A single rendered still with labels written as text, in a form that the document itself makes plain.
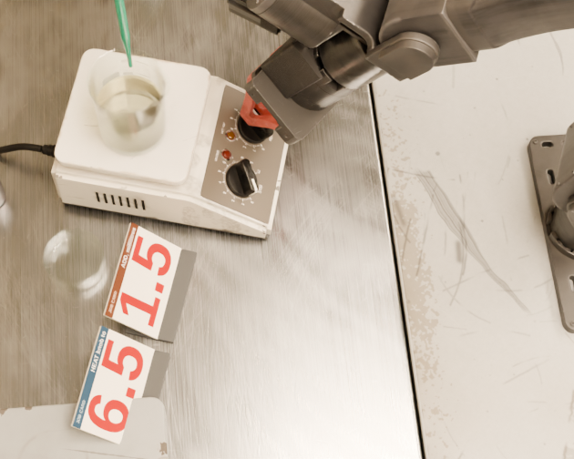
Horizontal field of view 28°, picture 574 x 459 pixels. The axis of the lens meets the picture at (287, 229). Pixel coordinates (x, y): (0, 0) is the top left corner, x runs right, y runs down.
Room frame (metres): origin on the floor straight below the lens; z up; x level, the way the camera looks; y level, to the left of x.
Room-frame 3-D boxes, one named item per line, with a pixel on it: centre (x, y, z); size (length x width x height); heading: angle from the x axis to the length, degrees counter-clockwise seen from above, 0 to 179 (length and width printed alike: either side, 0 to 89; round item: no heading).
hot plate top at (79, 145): (0.49, 0.15, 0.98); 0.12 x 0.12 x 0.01; 86
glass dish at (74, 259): (0.38, 0.19, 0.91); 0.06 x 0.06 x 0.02
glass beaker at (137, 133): (0.48, 0.14, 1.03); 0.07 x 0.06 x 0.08; 84
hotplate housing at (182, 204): (0.49, 0.12, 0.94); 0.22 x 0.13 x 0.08; 86
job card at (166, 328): (0.36, 0.12, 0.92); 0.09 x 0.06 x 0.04; 174
